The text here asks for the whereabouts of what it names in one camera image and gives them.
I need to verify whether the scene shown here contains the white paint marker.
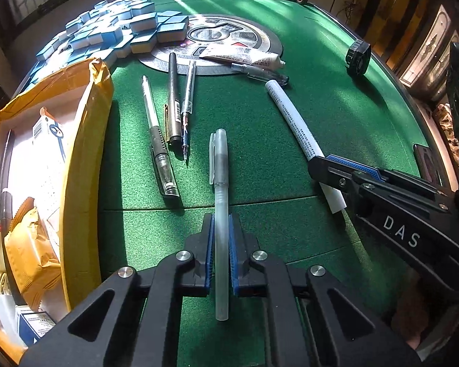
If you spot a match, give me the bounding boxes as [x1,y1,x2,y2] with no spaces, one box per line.
[265,80,347,214]

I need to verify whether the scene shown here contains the clear pen with dark cap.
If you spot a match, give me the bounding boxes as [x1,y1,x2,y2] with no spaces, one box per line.
[230,62,290,86]

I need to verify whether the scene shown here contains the translucent white pen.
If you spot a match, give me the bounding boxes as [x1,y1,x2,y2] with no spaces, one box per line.
[208,128,230,321]

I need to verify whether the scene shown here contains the black phone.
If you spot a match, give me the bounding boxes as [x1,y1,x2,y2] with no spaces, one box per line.
[413,143,443,186]

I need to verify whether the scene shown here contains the blue white small box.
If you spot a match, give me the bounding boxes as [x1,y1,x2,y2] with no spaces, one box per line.
[15,306,55,347]

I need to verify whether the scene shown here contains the round metal dice plate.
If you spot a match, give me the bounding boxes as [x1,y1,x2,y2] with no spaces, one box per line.
[140,14,284,76]

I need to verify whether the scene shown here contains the yellow taped cardboard box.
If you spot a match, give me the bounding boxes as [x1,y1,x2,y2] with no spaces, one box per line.
[0,58,114,356]

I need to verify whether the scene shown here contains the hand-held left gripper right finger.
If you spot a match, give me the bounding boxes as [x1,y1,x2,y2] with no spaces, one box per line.
[229,214,421,367]

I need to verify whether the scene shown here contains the pile of blue mahjong tiles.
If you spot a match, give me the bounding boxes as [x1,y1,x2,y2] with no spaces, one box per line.
[31,0,188,85]

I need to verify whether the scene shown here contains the white gel pen black grip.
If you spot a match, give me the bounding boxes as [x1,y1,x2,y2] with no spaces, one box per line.
[141,75,180,198]

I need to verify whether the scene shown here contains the long black pen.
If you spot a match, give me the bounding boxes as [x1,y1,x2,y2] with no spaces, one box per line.
[165,52,181,146]

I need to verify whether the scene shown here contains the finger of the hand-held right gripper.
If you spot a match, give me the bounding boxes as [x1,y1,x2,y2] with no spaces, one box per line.
[308,157,457,215]
[325,154,437,194]

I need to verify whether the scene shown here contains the black ribbed round lid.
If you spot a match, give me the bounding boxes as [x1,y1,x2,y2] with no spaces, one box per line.
[345,39,370,75]

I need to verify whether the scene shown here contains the wooden cabinet glass doors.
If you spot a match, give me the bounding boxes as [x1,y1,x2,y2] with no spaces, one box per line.
[400,4,459,100]

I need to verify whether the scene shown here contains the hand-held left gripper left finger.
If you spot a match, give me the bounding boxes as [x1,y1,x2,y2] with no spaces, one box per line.
[19,214,215,367]

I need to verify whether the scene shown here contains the white ointment tube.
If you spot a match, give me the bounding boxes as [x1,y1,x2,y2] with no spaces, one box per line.
[199,43,286,70]

